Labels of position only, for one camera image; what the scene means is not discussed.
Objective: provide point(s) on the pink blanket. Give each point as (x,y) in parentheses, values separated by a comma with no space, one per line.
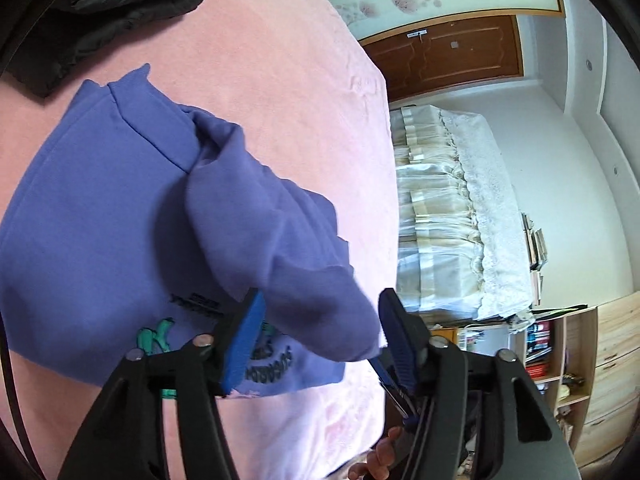
(300,90)

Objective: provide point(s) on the stack of books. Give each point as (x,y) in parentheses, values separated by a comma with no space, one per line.
(535,255)

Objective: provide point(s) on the wooden bookshelf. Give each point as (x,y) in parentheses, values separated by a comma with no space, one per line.
(560,360)

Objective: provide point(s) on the person's right hand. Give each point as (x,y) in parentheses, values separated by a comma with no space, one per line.
(382,457)

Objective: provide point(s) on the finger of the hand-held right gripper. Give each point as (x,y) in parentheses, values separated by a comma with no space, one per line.
(392,392)

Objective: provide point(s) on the purple sweatshirt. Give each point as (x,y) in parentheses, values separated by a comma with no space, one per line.
(125,220)

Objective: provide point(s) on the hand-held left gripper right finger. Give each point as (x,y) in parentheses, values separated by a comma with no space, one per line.
(400,340)

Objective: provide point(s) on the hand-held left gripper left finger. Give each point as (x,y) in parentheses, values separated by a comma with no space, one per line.
(245,347)

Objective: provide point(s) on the wooden drawer cabinet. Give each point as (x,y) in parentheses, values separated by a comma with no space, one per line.
(612,360)

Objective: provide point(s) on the brown wooden door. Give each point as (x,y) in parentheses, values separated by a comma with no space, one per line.
(450,55)

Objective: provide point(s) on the row of books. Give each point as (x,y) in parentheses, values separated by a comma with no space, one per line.
(539,350)

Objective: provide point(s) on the black puffy jacket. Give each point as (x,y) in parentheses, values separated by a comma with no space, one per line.
(95,15)

